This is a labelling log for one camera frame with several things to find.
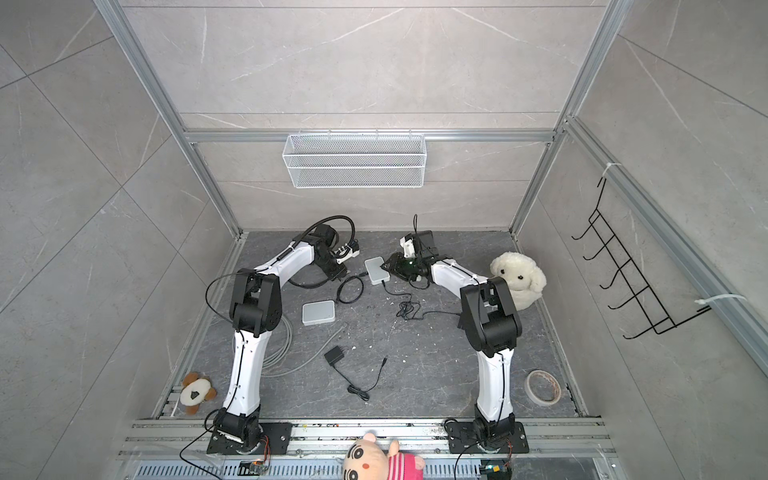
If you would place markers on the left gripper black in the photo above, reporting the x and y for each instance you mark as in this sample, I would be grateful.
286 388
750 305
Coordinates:
336 274

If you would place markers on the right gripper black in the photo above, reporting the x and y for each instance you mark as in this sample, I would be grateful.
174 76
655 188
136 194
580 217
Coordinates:
397 266

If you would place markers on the white network switch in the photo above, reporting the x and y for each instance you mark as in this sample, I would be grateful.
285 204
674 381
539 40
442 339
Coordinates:
376 273
318 313

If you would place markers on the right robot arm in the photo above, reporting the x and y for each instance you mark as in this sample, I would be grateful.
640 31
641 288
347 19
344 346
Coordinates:
489 319

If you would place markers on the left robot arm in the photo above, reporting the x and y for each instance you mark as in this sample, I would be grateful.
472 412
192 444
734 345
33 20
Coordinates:
255 311

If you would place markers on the black power adapter near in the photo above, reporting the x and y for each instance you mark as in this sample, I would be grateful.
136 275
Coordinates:
352 372

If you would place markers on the large white plush dog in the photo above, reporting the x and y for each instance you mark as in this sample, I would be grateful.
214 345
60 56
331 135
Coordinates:
525 280

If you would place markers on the roll of tape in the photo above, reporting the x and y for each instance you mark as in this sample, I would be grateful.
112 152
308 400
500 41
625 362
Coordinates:
542 388

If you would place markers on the brown white plush toy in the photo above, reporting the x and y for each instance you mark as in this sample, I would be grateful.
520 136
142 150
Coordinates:
196 390

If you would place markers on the pink striped cartoon doll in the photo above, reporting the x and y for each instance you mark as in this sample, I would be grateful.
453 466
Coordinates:
365 460

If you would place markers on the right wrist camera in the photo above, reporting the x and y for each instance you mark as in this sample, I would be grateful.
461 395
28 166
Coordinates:
411 246

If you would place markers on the white wire mesh basket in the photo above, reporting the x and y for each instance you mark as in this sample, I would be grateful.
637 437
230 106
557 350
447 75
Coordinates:
363 160

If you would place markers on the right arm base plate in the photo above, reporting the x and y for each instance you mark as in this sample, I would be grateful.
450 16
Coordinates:
482 437

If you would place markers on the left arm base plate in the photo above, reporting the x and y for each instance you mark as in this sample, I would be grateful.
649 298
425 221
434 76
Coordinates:
275 435

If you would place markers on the black wire hook rack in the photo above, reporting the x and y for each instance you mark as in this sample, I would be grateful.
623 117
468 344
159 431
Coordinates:
656 318

